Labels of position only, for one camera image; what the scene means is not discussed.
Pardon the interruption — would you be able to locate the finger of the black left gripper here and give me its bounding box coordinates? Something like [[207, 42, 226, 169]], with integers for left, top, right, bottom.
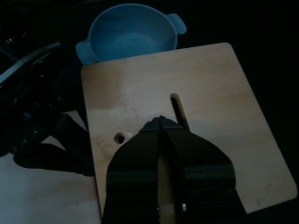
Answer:
[[12, 143, 86, 173], [58, 113, 98, 177]]

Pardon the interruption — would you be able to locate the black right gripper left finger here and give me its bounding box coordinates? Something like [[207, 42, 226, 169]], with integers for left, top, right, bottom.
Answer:
[[102, 116, 163, 224]]

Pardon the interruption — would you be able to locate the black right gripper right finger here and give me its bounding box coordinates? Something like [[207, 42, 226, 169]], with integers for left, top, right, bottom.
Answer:
[[162, 116, 250, 224]]

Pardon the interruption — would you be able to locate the wooden drawer box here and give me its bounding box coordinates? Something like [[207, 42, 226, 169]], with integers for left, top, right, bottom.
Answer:
[[79, 42, 299, 224]]

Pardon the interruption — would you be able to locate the light blue bowl with handles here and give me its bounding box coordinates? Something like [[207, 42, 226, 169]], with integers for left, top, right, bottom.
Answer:
[[75, 3, 188, 66]]

